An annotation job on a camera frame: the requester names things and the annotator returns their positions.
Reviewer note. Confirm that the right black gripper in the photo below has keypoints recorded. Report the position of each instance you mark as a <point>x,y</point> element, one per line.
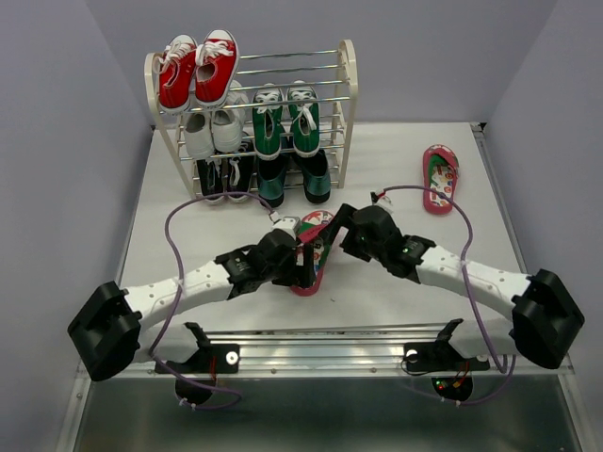
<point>343,217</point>

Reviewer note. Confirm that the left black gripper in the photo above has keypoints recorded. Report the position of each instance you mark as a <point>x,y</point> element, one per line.
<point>299,275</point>

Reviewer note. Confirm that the pink flip flop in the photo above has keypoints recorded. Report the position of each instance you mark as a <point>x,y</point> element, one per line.
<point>311,225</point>
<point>440,175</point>

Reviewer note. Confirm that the dark green loafer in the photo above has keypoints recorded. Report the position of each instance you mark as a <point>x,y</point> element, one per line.
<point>316,176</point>
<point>270,178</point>

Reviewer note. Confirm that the green canvas sneaker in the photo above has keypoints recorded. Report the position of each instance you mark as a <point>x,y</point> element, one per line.
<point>304,113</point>
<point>267,116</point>

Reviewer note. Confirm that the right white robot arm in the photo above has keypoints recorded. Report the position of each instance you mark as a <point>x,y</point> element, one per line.
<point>544,319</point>

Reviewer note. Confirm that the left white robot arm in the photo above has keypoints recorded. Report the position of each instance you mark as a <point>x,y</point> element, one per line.
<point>165,301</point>

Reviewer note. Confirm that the right black canvas sneaker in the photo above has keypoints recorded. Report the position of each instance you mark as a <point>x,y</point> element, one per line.
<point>240,167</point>

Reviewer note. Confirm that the black canvas sneaker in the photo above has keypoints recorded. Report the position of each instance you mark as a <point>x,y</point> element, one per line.
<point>240,167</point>
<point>210,180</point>

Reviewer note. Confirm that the left black canvas sneaker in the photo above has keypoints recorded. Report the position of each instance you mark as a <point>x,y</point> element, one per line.
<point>210,180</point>

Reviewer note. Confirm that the right white leather sneaker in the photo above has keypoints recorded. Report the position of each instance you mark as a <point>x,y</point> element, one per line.
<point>227,123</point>

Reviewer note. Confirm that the white leather sneaker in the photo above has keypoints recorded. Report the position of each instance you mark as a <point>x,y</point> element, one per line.
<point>227,123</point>
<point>198,136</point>

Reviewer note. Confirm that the left white leather sneaker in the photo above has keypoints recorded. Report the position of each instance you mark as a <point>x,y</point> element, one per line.
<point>198,136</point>

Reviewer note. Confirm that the right red canvas sneaker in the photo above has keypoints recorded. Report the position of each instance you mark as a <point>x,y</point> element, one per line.
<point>216,62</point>

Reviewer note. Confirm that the red canvas sneaker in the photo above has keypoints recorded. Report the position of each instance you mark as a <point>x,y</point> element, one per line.
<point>175,68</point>
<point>216,62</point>

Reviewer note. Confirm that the left red canvas sneaker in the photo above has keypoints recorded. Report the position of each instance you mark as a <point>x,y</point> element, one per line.
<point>175,68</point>

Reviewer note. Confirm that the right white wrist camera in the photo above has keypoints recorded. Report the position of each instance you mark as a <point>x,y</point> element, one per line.
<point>379,198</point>

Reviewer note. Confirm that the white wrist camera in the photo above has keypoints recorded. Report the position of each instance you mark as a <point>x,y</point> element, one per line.
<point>379,198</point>
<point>287,224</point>

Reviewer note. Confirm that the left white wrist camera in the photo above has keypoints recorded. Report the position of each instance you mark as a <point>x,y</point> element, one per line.
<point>287,224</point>

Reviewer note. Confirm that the aluminium mounting rail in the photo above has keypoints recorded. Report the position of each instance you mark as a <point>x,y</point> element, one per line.
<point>383,352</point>

